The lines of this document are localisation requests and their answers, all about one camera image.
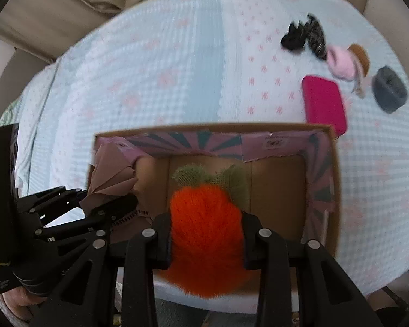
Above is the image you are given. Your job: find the magenta soft pouch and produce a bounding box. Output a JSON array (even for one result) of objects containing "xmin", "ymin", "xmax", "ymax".
[{"xmin": 301, "ymin": 75, "xmax": 347, "ymax": 137}]

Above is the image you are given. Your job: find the pink fluffy sock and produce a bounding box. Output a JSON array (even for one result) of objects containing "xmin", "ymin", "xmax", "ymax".
[{"xmin": 326, "ymin": 44, "xmax": 356, "ymax": 81}]

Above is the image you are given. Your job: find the grey sock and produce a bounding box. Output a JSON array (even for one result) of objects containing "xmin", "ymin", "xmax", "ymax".
[{"xmin": 372, "ymin": 65, "xmax": 408, "ymax": 114}]

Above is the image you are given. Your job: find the brown white fuzzy slipper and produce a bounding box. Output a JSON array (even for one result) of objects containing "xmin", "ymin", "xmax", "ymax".
[{"xmin": 347, "ymin": 44, "xmax": 370, "ymax": 99}]

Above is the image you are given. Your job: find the black white patterned cloth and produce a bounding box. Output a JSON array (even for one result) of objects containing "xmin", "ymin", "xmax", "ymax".
[{"xmin": 304, "ymin": 13, "xmax": 326, "ymax": 60}]

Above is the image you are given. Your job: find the person's left hand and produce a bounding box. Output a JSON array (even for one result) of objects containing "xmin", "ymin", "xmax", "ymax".
[{"xmin": 3, "ymin": 286, "xmax": 47, "ymax": 321}]

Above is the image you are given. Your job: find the cardboard box with pink lining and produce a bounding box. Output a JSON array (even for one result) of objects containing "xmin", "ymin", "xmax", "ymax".
[{"xmin": 81, "ymin": 123, "xmax": 341, "ymax": 314}]

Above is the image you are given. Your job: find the blue checkered bed sheet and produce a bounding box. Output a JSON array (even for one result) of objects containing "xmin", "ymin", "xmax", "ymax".
[{"xmin": 9, "ymin": 0, "xmax": 409, "ymax": 294}]

